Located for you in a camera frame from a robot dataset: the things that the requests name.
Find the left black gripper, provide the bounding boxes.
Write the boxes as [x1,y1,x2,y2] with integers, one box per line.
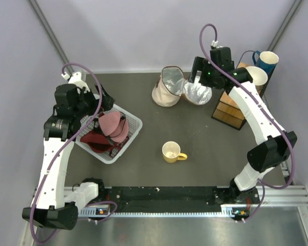
[73,83,114,119]

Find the pink bra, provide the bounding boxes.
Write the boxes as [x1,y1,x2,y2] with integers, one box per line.
[99,111,129,142]

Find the cream round laundry bag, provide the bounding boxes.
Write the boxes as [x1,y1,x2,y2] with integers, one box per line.
[151,66,213,107]

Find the dark red bra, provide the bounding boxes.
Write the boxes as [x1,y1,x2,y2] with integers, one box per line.
[80,130,129,153]

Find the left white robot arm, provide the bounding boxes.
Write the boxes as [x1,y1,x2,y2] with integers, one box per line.
[22,71,106,230]

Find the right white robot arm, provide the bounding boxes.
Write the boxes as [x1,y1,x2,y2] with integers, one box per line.
[189,47,297,203]

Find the white perforated plastic basket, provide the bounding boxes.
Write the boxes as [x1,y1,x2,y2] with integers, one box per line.
[75,97,143,164]

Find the white ceramic bowl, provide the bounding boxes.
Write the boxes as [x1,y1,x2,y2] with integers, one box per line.
[246,66,268,87]

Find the blue white mug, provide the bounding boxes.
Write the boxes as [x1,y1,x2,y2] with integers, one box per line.
[252,51,279,76]

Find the yellow ceramic mug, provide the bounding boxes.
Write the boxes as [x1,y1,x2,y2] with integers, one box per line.
[162,141,188,163]

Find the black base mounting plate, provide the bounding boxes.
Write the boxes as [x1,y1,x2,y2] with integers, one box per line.
[88,186,259,213]

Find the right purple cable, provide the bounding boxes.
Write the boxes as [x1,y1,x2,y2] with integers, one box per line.
[199,24,296,223]

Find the purple cable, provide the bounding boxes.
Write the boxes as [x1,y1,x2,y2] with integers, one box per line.
[29,63,118,243]
[199,24,296,223]

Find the black wire wooden rack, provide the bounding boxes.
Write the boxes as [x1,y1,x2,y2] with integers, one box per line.
[212,50,275,130]

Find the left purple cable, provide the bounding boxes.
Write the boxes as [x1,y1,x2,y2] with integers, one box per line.
[29,63,118,243]

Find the grey slotted cable duct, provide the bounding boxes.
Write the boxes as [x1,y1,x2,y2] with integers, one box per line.
[78,206,249,218]

